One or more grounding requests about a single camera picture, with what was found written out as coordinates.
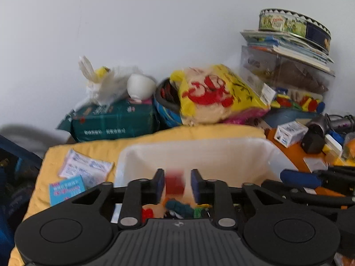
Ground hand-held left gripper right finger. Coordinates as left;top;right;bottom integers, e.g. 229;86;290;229
190;169;281;227

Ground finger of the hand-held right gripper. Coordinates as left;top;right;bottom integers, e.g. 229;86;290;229
262;180;355;209
280;166;355;189

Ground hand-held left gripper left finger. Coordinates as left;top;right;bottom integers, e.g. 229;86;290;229
71;168;167;227

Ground red toy car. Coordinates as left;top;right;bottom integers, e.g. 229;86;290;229
166;169;186;196

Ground green building block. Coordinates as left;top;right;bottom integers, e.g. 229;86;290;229
193;206;209;219

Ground long red building block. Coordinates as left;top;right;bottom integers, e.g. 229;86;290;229
142;207;155;223

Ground white plastic bin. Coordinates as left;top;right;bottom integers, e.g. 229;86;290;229
112;137;299;223

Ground orange box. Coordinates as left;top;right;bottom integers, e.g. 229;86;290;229
265;129;347;200

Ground black power adapter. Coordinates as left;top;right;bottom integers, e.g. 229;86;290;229
301;131;325;154

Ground small white carton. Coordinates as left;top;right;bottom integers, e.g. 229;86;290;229
274;120;309;148

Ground dark blue plastic tray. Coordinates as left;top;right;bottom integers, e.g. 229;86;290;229
263;108;325;129

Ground grey hair dryer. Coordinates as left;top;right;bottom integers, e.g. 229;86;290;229
306;113;355;133

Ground tray of colourful shapes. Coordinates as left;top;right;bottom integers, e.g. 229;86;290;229
270;87;326;114

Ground black blue round container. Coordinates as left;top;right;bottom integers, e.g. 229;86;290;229
153;78;183;126

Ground yellow blanket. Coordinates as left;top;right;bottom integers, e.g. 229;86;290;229
8;125;267;266

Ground white wet wipe packets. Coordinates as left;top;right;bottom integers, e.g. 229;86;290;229
58;149;115;189

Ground green tissue pack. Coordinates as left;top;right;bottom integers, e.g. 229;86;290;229
57;100;160;144

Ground light blue cardboard box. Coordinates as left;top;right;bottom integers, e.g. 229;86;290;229
49;175;86;207

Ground yellow red snack bag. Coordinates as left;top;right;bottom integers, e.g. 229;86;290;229
170;64;271;125

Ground white egg-shaped shell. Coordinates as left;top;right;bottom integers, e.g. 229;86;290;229
127;73;156;100

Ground clear plastic box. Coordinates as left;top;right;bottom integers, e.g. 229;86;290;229
240;46;336;100

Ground white plastic bag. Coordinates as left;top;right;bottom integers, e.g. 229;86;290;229
78;56;143;106

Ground stack of books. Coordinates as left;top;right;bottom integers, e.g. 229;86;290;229
240;29;335;71

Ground dark blue bag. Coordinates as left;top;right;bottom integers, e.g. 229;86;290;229
0;134;43;244

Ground round cookie tin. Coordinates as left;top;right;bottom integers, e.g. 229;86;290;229
258;8;332;54

